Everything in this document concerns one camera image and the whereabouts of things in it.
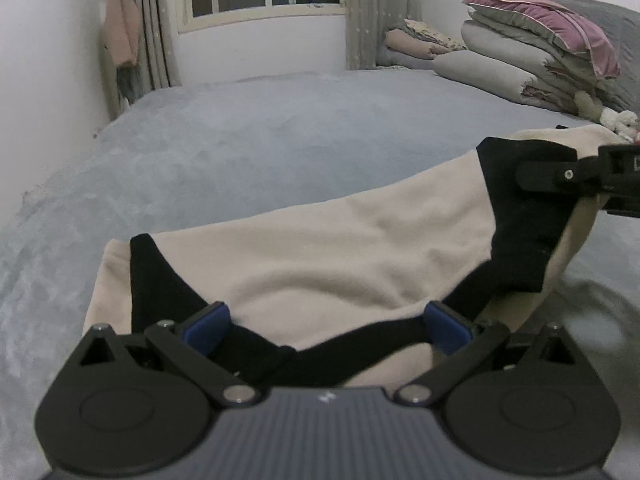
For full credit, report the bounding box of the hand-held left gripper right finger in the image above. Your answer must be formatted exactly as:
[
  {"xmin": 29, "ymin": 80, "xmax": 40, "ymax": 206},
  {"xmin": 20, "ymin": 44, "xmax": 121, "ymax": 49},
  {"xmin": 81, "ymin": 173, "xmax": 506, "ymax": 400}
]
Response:
[{"xmin": 392, "ymin": 301, "xmax": 577, "ymax": 407}]

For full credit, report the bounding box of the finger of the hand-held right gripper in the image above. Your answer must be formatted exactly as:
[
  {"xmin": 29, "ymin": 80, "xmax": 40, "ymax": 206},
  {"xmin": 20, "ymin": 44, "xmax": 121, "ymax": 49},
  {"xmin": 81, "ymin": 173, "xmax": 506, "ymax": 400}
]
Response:
[{"xmin": 515, "ymin": 158, "xmax": 609, "ymax": 196}]

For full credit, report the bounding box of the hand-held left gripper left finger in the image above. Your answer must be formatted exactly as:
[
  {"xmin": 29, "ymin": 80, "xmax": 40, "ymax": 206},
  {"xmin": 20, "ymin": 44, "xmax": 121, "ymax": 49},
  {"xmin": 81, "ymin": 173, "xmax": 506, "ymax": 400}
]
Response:
[{"xmin": 74, "ymin": 301, "xmax": 262, "ymax": 407}]

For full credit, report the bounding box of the cream sweatshirt with black sleeves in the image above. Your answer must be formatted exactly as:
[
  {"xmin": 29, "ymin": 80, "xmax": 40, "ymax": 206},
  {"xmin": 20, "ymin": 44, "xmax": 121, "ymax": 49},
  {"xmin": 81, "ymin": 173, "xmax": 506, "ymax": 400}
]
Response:
[{"xmin": 82, "ymin": 125, "xmax": 622, "ymax": 392}]

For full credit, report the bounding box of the rolled grey quilt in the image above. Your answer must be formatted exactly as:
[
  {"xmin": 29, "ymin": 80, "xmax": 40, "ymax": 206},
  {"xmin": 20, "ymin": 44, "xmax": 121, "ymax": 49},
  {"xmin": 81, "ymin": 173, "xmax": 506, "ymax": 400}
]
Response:
[{"xmin": 432, "ymin": 50, "xmax": 563, "ymax": 111}]

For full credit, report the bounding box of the folded grey quilt stack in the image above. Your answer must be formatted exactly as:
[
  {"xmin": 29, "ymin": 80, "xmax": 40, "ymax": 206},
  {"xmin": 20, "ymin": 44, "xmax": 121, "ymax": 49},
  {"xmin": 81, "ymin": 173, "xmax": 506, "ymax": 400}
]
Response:
[{"xmin": 460, "ymin": 7, "xmax": 623, "ymax": 113}]

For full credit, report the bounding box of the grey quilted headboard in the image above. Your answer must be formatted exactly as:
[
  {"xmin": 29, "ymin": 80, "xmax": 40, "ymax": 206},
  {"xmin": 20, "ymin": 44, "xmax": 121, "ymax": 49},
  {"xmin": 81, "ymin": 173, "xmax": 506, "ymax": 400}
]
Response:
[{"xmin": 545, "ymin": 0, "xmax": 640, "ymax": 114}]

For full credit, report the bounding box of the pink pillow with piping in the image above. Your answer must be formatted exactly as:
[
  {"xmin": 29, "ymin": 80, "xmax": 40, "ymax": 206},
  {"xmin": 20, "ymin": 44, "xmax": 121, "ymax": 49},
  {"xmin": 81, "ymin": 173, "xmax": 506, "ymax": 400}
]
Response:
[{"xmin": 461, "ymin": 0, "xmax": 622, "ymax": 80}]

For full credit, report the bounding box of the folded grey blanket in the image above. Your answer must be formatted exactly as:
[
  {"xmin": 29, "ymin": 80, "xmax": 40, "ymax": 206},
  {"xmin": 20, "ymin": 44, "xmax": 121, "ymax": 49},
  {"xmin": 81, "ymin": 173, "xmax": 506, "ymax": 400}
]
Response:
[{"xmin": 375, "ymin": 46, "xmax": 437, "ymax": 71}]

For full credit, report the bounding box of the folded pink blanket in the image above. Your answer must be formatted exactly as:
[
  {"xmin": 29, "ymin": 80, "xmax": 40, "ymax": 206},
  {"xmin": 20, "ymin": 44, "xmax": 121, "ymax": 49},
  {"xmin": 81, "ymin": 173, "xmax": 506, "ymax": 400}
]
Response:
[{"xmin": 385, "ymin": 29, "xmax": 458, "ymax": 59}]

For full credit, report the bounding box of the grey-blue bed blanket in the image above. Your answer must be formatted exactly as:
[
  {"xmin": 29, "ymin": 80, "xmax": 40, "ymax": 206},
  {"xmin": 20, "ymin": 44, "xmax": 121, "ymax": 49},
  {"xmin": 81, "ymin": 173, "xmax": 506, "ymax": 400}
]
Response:
[{"xmin": 0, "ymin": 69, "xmax": 640, "ymax": 480}]

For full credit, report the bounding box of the wide beige dotted curtain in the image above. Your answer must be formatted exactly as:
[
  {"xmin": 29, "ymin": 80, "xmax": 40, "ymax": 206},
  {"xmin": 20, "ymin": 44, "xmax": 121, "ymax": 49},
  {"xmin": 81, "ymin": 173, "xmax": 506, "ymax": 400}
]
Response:
[{"xmin": 340, "ymin": 0, "xmax": 424, "ymax": 72}]

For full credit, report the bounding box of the grey hanging garment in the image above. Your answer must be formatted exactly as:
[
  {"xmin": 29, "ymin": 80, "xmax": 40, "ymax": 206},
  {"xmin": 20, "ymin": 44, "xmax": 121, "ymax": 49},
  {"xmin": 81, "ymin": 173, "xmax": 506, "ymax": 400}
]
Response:
[{"xmin": 115, "ymin": 62, "xmax": 143, "ymax": 106}]

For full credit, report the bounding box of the narrow beige dotted curtain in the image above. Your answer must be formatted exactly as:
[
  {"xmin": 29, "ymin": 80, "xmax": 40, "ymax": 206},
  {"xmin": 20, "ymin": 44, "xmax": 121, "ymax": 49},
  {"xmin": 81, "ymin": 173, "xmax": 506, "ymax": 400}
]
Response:
[{"xmin": 125, "ymin": 0, "xmax": 182, "ymax": 92}]

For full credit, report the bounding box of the pink hanging garment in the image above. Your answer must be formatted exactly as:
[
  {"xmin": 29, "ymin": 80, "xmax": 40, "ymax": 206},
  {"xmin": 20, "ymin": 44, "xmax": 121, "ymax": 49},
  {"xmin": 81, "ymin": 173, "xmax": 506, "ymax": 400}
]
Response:
[{"xmin": 103, "ymin": 0, "xmax": 142, "ymax": 67}]

